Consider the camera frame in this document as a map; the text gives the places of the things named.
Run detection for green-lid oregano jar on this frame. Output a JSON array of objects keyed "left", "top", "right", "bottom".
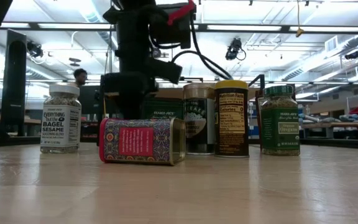
[{"left": 260, "top": 85, "right": 301, "bottom": 156}]

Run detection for person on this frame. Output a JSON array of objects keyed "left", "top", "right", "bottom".
[{"left": 72, "top": 68, "right": 88, "bottom": 88}]

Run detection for yellow hanging cord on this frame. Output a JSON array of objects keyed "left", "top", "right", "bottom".
[{"left": 295, "top": 0, "right": 306, "bottom": 38}]

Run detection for wooden shelf black metal legs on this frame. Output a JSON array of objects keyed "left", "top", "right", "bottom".
[{"left": 96, "top": 73, "right": 266, "bottom": 154}]

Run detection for red smoked paprika tin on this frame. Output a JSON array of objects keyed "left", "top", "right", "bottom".
[{"left": 99, "top": 117, "right": 186, "bottom": 166}]

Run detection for black monitor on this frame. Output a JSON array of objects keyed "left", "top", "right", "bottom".
[{"left": 78, "top": 85, "right": 101, "bottom": 115}]

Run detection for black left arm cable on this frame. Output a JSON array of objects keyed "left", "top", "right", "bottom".
[{"left": 171, "top": 12, "right": 234, "bottom": 81}]

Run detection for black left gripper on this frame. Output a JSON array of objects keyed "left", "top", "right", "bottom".
[{"left": 100, "top": 46, "right": 160, "bottom": 121}]

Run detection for yellow-lid brown spice bottle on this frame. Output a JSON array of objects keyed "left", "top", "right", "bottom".
[{"left": 214, "top": 80, "right": 250, "bottom": 158}]

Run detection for tan-lid furikake jar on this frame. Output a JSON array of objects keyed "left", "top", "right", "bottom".
[{"left": 183, "top": 83, "right": 216, "bottom": 156}]

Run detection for dark green spice tin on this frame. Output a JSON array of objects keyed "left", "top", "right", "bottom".
[{"left": 141, "top": 98, "right": 185, "bottom": 121}]

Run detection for white-lid bagel sesame jar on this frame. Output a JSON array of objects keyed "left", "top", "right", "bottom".
[{"left": 40, "top": 84, "right": 83, "bottom": 154}]

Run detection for red plastic tab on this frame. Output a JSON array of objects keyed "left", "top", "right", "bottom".
[{"left": 167, "top": 0, "right": 196, "bottom": 26}]

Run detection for wooden background table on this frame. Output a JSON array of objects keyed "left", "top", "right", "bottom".
[
  {"left": 0, "top": 112, "right": 42, "bottom": 138},
  {"left": 301, "top": 121, "right": 358, "bottom": 139}
]

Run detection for black ceiling camera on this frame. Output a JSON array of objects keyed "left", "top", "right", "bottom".
[{"left": 224, "top": 37, "right": 247, "bottom": 62}]

